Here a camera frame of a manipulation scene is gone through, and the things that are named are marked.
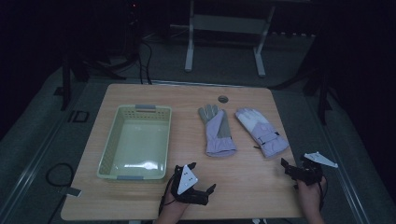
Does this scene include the black hanging cables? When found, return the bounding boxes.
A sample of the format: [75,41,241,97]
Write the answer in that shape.
[136,39,154,86]

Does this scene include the purple glove with grey palm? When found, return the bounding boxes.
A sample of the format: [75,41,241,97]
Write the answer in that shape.
[197,104,238,158]

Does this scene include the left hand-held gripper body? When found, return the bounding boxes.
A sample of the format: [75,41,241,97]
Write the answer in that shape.
[170,163,210,206]

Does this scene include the white metal stand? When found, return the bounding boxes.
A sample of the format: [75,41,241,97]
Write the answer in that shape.
[169,0,276,78]

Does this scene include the white and purple glove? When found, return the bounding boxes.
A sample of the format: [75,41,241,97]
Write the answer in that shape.
[234,106,290,159]

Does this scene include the person's right hand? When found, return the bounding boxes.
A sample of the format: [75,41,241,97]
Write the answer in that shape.
[295,176,328,213]

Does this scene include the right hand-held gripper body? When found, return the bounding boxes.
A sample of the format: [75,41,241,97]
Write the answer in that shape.
[289,151,339,187]

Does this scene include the person's left hand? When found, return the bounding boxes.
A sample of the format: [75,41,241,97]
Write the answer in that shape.
[162,184,191,218]

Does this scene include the grey tape piece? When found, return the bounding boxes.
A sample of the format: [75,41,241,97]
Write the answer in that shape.
[64,186,83,198]

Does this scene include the black tripod stand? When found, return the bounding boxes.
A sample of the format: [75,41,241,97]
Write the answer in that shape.
[269,59,341,126]
[53,0,142,112]

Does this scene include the light green plastic basket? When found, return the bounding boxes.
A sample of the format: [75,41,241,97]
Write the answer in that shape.
[96,104,173,182]

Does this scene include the black cable loop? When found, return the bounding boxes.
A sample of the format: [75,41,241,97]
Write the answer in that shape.
[45,161,77,189]

